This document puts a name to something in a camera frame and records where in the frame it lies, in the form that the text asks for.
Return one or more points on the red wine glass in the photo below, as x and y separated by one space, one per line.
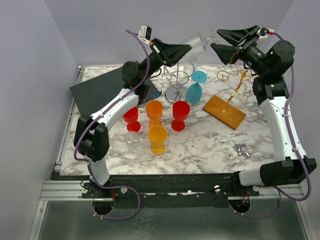
180 112
131 118

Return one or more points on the aluminium frame rail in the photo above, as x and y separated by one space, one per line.
69 190

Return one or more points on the silver wire glass rack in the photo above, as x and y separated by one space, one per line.
177 80

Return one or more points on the clear glass on silver rack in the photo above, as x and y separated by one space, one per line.
189 67

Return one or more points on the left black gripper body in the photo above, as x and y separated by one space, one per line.
155 60

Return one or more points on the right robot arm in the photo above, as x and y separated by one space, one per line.
291 164

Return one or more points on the yellow wine glass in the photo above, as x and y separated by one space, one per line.
157 136

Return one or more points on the orange wine glass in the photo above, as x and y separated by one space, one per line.
154 111

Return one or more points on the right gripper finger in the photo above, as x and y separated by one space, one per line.
226 53
237 36

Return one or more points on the black network switch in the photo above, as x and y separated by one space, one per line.
92 95

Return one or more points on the black mounting rail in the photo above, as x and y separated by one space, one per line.
169 190

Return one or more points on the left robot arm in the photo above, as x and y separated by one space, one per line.
91 138

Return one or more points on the chrome faucet tap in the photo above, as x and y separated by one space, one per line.
239 148

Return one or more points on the blue wine glass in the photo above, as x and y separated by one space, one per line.
194 92

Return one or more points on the gold wire glass rack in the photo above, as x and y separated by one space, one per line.
222 110

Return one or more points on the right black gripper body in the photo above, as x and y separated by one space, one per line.
251 55

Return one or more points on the clear ribbed wine glass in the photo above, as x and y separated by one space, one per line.
198 44

